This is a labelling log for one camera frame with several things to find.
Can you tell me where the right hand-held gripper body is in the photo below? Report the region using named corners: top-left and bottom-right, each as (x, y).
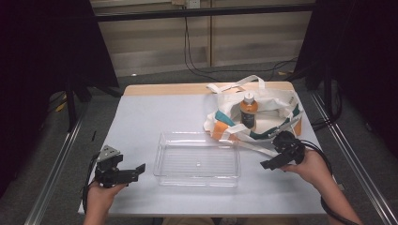
top-left (271, 130), bottom-right (306, 166)

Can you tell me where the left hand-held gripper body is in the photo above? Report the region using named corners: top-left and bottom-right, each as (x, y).
top-left (93, 144), bottom-right (128, 188)

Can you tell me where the white tote bag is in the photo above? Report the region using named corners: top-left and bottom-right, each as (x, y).
top-left (203, 74), bottom-right (305, 158)

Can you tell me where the orange drink bottle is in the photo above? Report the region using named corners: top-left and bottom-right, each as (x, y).
top-left (239, 91), bottom-right (259, 131)

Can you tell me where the clear plastic tray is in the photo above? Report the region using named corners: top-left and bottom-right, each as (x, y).
top-left (152, 130), bottom-right (242, 188)

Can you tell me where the person's left hand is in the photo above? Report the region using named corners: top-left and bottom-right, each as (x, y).
top-left (85, 181), bottom-right (129, 209)

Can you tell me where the person's right hand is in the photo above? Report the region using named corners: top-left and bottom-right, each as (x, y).
top-left (279, 147), bottom-right (330, 186)

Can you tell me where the black stand leg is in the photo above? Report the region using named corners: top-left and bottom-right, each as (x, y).
top-left (65, 76), bottom-right (79, 133)

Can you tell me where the black curtain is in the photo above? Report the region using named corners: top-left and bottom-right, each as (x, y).
top-left (293, 0), bottom-right (398, 153)
top-left (0, 0), bottom-right (120, 198)

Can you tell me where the black horizontal bar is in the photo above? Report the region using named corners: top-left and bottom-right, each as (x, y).
top-left (93, 3), bottom-right (316, 23)

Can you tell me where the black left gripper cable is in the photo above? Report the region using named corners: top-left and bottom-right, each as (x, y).
top-left (81, 152), bottom-right (100, 215)

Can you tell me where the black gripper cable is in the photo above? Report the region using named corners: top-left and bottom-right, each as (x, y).
top-left (298, 139), bottom-right (360, 225)
top-left (81, 152), bottom-right (100, 215)

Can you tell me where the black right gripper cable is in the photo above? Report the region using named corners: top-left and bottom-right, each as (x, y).
top-left (298, 139), bottom-right (360, 225)

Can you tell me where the metal floor rail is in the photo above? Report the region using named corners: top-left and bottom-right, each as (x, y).
top-left (309, 89), bottom-right (398, 225)
top-left (23, 104), bottom-right (90, 225)

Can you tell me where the black floor cable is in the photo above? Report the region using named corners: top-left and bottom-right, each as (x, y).
top-left (200, 56), bottom-right (299, 83)

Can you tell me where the black hanging cable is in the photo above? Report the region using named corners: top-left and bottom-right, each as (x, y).
top-left (182, 15), bottom-right (222, 83)

